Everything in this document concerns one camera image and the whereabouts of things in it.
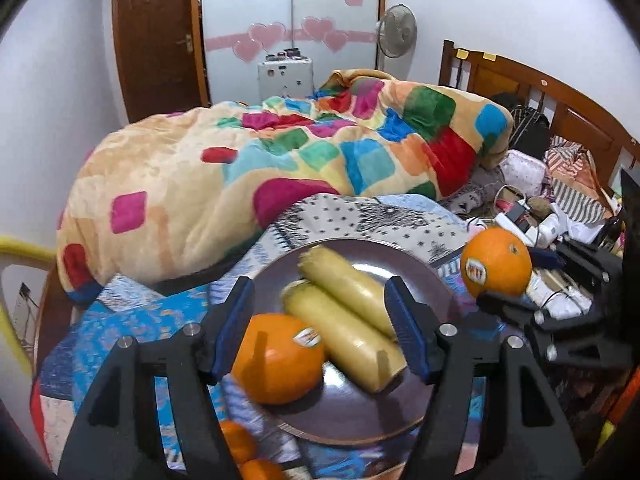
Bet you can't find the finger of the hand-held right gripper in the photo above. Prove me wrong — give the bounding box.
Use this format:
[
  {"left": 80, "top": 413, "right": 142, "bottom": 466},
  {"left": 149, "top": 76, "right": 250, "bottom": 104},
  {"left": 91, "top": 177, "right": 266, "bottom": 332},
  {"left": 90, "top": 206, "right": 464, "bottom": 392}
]
[
  {"left": 475, "top": 292, "right": 601, "bottom": 332},
  {"left": 527, "top": 240, "right": 623, "bottom": 286}
]

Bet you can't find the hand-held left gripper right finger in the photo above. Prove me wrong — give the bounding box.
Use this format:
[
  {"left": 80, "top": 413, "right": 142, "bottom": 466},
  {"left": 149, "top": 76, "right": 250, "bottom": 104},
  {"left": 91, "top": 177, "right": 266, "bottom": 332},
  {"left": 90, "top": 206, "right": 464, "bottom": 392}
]
[{"left": 384, "top": 276, "right": 586, "bottom": 480}]

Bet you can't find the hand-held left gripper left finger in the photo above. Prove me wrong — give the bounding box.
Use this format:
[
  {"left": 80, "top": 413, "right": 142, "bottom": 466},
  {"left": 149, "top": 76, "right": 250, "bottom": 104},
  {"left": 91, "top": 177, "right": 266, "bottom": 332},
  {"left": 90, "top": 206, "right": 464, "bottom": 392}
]
[{"left": 57, "top": 276, "right": 256, "bottom": 480}]

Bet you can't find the large orange with sticker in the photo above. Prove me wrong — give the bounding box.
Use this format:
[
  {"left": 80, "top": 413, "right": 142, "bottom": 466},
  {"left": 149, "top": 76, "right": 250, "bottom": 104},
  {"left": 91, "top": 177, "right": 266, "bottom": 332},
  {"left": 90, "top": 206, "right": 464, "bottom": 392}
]
[
  {"left": 231, "top": 312, "right": 326, "bottom": 406},
  {"left": 460, "top": 227, "right": 533, "bottom": 301}
]

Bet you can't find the dark brown round plate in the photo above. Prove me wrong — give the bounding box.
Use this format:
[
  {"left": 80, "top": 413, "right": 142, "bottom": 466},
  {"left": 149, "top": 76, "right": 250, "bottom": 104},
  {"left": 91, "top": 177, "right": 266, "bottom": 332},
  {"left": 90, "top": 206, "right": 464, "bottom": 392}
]
[{"left": 240, "top": 238, "right": 463, "bottom": 448}]

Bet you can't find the white power strip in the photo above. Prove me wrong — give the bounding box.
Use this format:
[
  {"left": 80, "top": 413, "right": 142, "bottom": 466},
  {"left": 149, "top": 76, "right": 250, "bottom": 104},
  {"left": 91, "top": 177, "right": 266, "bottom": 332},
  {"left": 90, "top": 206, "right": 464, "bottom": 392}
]
[{"left": 527, "top": 270, "right": 593, "bottom": 320}]

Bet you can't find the yellow wrapped corn cob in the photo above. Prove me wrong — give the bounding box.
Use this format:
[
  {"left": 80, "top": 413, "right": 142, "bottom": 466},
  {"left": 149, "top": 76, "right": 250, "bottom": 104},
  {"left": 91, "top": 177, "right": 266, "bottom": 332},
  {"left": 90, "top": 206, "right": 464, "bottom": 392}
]
[
  {"left": 298, "top": 245, "right": 401, "bottom": 341},
  {"left": 282, "top": 280, "right": 408, "bottom": 393}
]

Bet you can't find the striped cloth pile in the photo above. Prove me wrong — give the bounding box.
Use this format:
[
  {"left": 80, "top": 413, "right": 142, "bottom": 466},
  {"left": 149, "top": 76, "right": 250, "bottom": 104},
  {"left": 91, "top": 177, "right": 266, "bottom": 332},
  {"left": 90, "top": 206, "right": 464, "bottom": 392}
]
[{"left": 544, "top": 135, "right": 615, "bottom": 222}]

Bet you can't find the white pink dotted pillow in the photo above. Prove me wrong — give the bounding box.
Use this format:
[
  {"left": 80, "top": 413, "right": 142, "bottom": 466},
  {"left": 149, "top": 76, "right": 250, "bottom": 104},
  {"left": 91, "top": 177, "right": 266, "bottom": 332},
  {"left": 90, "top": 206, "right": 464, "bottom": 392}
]
[{"left": 500, "top": 152, "right": 547, "bottom": 197}]

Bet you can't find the grey patterned cloth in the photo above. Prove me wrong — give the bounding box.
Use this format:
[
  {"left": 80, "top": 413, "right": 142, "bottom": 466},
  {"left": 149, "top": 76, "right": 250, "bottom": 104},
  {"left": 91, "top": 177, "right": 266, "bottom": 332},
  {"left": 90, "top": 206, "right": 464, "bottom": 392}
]
[{"left": 440, "top": 165, "right": 507, "bottom": 220}]

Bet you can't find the small tangerine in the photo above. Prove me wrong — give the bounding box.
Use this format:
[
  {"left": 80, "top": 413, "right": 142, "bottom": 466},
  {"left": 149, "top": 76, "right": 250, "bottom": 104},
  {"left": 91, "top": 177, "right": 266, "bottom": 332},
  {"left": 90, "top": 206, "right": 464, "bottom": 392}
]
[
  {"left": 220, "top": 420, "right": 259, "bottom": 466},
  {"left": 240, "top": 459, "right": 286, "bottom": 480}
]

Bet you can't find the black bag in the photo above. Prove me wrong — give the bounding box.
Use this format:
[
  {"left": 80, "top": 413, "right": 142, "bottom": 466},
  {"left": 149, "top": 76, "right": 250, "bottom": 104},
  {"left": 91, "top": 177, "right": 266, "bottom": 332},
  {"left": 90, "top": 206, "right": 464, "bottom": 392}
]
[{"left": 492, "top": 92, "right": 551, "bottom": 161}]

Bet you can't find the colourful checked fleece blanket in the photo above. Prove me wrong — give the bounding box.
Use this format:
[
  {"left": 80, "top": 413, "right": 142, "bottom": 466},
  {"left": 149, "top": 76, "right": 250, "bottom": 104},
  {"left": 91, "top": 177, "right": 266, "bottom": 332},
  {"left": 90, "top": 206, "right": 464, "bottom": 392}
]
[{"left": 55, "top": 70, "right": 515, "bottom": 306}]

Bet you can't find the wooden bed headboard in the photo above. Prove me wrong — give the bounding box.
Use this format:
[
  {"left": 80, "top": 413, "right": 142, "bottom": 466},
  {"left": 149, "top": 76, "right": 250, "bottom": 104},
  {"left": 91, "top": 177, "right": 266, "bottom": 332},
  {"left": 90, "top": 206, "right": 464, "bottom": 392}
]
[{"left": 439, "top": 40, "right": 640, "bottom": 201}]

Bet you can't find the small white cabinet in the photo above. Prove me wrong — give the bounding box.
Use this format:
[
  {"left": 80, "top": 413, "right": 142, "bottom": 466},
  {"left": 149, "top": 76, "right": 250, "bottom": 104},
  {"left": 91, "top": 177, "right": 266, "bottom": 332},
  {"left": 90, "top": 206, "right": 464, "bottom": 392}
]
[{"left": 257, "top": 56, "right": 315, "bottom": 101}]

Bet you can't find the standing electric fan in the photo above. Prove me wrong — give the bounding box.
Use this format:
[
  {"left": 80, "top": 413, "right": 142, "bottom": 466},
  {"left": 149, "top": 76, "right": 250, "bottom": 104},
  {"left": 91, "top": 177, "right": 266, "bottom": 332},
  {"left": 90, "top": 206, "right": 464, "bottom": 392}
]
[{"left": 375, "top": 4, "right": 418, "bottom": 73}]

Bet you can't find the brown wooden door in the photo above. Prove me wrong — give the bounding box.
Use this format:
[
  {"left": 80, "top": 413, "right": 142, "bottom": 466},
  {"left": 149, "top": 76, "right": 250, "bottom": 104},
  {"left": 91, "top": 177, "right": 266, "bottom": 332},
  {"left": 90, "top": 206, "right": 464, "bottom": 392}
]
[{"left": 111, "top": 0, "right": 210, "bottom": 123}]

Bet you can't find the white wardrobe with pink hearts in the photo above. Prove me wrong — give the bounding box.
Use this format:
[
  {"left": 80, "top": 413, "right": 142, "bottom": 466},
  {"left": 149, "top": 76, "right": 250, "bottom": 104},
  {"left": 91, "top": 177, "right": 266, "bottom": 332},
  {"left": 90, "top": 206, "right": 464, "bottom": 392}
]
[{"left": 200, "top": 0, "right": 387, "bottom": 106}]

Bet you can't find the white charger with cable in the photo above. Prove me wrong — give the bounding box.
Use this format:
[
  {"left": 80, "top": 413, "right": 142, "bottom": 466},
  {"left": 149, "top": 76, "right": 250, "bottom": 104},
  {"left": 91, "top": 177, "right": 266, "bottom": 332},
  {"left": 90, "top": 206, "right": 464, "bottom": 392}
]
[{"left": 495, "top": 200, "right": 568, "bottom": 248}]

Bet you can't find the yellow padded rail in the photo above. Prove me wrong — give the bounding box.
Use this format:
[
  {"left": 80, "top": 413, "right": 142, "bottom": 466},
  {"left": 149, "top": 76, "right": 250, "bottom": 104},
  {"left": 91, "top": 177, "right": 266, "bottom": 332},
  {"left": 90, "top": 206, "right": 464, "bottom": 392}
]
[{"left": 0, "top": 235, "right": 57, "bottom": 376}]

